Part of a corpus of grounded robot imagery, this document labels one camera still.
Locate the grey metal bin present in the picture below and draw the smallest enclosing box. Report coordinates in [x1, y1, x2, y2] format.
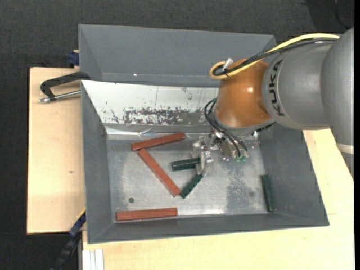
[78, 23, 330, 244]

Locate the red-brown flat block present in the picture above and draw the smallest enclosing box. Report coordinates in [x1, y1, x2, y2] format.
[115, 207, 178, 222]
[130, 132, 186, 152]
[137, 147, 182, 197]

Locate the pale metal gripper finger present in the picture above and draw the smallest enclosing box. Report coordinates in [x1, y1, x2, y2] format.
[195, 150, 204, 176]
[201, 150, 214, 177]

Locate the dark green flat block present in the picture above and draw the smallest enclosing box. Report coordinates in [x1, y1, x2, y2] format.
[171, 156, 202, 172]
[260, 174, 277, 213]
[179, 174, 204, 199]

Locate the pale flat board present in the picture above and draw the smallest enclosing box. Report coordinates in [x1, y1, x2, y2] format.
[26, 66, 87, 235]

